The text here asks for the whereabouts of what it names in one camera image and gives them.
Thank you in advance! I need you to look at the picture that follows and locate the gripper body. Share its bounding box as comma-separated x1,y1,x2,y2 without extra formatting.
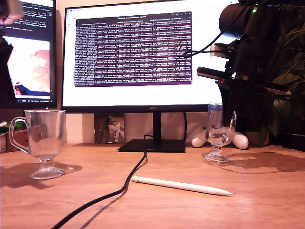
196,38,289,95

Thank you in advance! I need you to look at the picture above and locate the small clear glass handled cup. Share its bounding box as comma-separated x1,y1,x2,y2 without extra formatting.
202,103,237,163
9,109,67,180

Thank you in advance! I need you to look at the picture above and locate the white pen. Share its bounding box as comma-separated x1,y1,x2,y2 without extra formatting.
131,176,233,197

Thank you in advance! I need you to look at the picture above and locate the dark round glossy pot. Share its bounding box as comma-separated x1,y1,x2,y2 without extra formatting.
273,98,292,120

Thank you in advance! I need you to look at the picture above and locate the small beige plant pot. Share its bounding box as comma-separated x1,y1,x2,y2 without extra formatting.
245,130,270,146

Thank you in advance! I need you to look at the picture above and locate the green leafy plant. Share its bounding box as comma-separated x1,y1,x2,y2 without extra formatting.
262,0,305,144

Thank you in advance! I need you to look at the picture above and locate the white game controller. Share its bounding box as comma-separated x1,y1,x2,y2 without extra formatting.
191,130,249,150

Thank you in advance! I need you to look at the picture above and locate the black planter box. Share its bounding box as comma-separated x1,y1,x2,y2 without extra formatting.
269,130,305,152

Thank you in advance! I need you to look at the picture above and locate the large black Huawei monitor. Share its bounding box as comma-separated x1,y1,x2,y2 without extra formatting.
60,0,240,153

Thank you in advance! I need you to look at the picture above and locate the leaf patterned card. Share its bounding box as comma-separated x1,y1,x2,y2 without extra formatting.
94,113,125,145

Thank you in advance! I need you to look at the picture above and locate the black monitor with code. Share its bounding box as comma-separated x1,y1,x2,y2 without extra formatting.
0,0,58,110

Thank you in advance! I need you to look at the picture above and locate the cardboard box with sunglasses print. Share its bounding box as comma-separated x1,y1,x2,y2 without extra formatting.
6,130,31,153

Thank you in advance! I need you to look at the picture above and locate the green packet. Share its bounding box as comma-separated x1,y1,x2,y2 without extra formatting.
0,121,15,135

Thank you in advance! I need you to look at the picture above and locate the arm grey camera box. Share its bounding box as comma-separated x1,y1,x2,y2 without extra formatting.
209,43,231,58
0,0,24,25

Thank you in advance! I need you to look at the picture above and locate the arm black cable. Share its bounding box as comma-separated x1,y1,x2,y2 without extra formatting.
183,0,265,58

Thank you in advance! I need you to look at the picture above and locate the black monitor power cable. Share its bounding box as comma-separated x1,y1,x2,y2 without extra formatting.
182,112,188,144

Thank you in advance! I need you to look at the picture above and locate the black cable on table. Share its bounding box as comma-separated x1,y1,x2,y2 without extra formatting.
49,135,154,229

